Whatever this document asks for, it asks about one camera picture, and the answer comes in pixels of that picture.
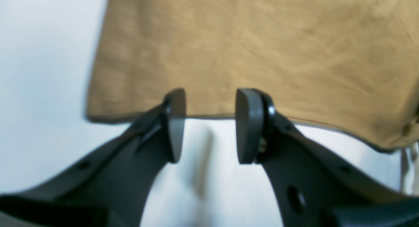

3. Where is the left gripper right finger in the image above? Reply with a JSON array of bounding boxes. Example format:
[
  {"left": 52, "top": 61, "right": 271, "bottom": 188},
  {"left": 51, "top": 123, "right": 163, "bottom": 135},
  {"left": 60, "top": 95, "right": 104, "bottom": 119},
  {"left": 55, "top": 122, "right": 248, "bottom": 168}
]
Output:
[{"left": 235, "top": 88, "right": 418, "bottom": 227}]

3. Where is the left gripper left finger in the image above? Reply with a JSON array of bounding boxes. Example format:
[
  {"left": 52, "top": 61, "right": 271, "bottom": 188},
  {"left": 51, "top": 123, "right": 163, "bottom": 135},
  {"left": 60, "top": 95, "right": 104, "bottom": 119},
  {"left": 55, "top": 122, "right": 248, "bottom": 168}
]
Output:
[{"left": 1, "top": 88, "right": 187, "bottom": 227}]

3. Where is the brown t-shirt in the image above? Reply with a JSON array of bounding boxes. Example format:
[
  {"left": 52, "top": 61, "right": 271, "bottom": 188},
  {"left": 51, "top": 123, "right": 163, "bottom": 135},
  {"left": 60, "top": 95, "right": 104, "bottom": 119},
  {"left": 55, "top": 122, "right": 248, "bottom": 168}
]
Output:
[{"left": 86, "top": 0, "right": 419, "bottom": 149}]

